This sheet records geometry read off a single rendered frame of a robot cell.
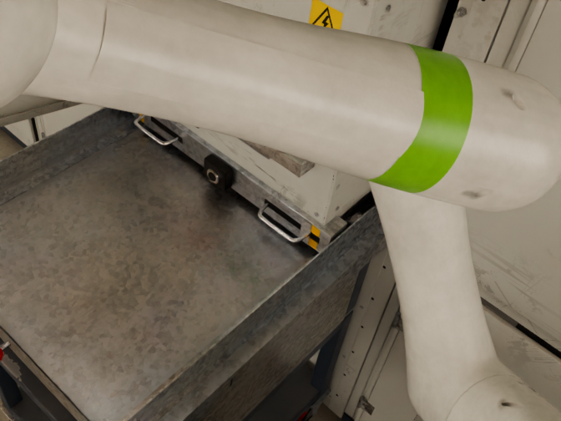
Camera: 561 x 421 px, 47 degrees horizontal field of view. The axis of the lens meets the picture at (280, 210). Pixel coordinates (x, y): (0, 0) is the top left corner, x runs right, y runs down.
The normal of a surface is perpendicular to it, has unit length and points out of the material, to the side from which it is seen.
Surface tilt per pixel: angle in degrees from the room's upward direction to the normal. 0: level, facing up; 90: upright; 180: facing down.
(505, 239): 90
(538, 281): 90
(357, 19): 90
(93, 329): 0
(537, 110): 30
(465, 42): 90
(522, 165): 70
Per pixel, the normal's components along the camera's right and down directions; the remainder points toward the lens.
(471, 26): -0.66, 0.51
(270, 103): 0.21, 0.51
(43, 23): 0.97, 0.23
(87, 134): 0.74, 0.55
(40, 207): 0.11, -0.67
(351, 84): 0.31, -0.01
